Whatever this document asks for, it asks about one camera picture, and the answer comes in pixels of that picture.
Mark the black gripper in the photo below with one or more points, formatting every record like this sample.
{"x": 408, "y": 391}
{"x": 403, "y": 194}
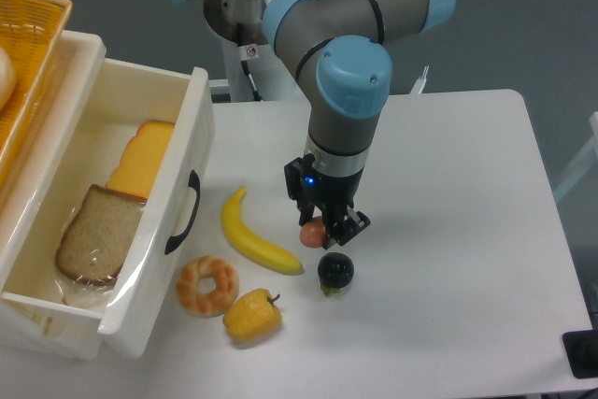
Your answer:
{"x": 310, "y": 188}

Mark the brown egg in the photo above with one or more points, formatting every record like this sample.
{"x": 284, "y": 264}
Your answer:
{"x": 313, "y": 233}

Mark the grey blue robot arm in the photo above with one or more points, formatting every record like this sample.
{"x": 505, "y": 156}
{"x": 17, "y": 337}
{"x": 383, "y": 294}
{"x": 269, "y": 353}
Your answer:
{"x": 334, "y": 51}

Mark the open white upper drawer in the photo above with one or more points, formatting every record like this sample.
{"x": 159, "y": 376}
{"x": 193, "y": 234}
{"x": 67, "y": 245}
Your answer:
{"x": 45, "y": 311}

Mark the dark purple mangosteen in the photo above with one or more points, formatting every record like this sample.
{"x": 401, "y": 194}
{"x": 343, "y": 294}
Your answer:
{"x": 335, "y": 271}

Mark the yellow banana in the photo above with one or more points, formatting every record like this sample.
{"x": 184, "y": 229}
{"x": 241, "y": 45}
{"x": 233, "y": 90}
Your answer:
{"x": 251, "y": 245}

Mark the yellow bell pepper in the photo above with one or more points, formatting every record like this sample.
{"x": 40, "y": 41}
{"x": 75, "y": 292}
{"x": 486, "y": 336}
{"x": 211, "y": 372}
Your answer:
{"x": 253, "y": 315}

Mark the glazed orange donut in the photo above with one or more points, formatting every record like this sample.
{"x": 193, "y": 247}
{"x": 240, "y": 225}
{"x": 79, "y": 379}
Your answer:
{"x": 207, "y": 286}

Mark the orange yellow toast slice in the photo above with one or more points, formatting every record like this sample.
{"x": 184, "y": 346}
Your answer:
{"x": 141, "y": 159}

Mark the brown bread slice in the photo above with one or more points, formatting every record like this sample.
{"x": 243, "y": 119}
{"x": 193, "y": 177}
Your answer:
{"x": 96, "y": 242}

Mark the black device at edge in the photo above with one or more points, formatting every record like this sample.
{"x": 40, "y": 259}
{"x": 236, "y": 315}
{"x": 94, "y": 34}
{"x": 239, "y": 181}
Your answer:
{"x": 581, "y": 352}

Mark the white bread bun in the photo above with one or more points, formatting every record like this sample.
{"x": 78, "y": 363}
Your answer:
{"x": 7, "y": 78}

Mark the yellow wicker basket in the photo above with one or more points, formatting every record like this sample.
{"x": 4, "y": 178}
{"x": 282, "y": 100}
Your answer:
{"x": 30, "y": 30}

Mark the black drawer handle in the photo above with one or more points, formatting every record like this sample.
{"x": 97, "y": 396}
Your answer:
{"x": 187, "y": 222}

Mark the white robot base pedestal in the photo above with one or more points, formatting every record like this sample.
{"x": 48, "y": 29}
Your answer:
{"x": 253, "y": 71}

